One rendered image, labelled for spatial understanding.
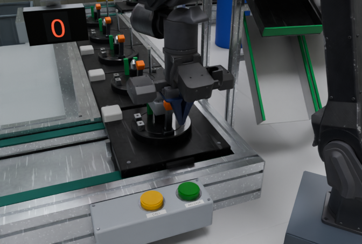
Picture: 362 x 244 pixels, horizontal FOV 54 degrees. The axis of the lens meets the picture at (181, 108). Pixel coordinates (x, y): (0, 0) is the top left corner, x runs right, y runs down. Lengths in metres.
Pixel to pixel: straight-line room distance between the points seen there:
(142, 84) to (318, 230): 0.34
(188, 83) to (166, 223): 0.25
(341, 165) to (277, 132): 0.63
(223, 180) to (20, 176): 0.43
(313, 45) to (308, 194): 0.52
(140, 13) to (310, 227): 0.42
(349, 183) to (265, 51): 0.51
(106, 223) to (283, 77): 0.52
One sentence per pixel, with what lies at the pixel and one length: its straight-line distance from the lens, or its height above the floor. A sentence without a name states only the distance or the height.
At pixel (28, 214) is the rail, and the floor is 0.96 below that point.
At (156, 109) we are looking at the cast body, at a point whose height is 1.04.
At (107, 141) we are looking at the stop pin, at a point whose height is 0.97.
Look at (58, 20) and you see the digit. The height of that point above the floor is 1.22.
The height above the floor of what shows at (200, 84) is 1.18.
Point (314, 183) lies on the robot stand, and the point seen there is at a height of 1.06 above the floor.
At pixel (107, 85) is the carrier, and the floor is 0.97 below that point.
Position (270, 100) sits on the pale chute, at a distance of 0.85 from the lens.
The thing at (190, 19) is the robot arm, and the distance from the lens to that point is 0.55.
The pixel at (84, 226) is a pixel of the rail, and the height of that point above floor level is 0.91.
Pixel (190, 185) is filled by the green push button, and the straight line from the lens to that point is 0.66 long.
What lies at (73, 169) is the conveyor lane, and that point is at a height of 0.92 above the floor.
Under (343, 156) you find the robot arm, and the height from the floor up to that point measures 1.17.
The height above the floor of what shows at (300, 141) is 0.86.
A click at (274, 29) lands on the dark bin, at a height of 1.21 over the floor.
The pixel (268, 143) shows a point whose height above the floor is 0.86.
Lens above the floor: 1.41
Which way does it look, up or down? 28 degrees down
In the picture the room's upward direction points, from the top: straight up
